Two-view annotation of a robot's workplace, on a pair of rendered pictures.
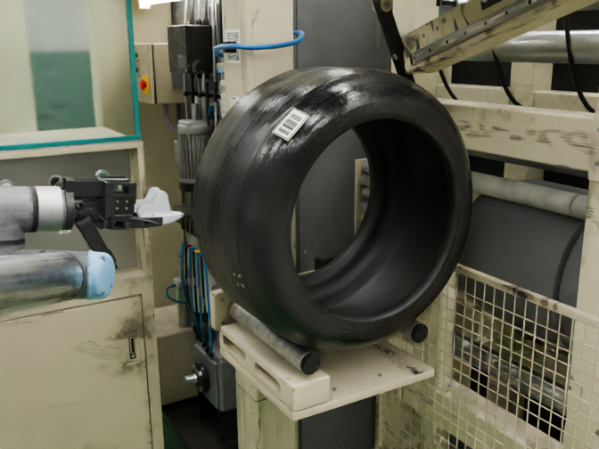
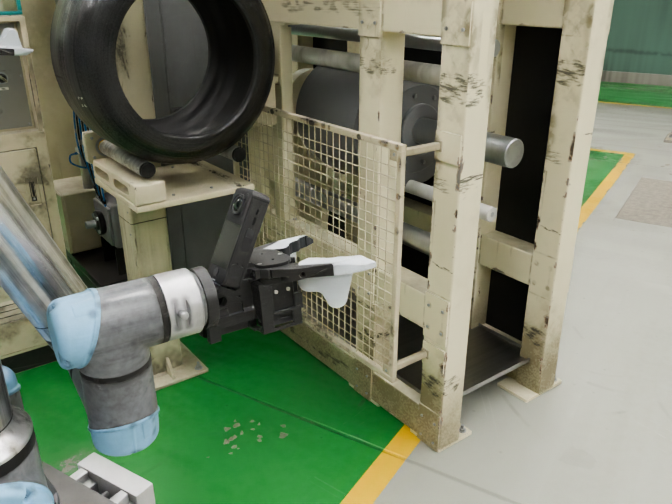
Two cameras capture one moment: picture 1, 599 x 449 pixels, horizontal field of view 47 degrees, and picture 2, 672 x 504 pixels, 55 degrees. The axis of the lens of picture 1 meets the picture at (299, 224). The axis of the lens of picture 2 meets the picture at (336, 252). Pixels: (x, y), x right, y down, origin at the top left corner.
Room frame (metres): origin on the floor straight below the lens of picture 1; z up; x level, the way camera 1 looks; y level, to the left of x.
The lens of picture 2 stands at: (-0.50, -0.33, 1.38)
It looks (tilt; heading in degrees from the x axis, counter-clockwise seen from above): 23 degrees down; 353
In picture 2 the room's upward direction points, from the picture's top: straight up
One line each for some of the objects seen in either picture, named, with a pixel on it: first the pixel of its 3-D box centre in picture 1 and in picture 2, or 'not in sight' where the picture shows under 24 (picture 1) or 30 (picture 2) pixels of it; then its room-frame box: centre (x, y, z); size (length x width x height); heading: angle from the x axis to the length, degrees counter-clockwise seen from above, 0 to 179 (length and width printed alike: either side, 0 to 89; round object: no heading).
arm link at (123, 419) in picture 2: not in sight; (117, 393); (0.14, -0.15, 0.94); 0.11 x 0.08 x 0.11; 26
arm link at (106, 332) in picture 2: not in sight; (108, 324); (0.12, -0.16, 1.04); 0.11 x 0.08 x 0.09; 116
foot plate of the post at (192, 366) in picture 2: not in sight; (161, 363); (1.67, 0.09, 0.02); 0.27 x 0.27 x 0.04; 30
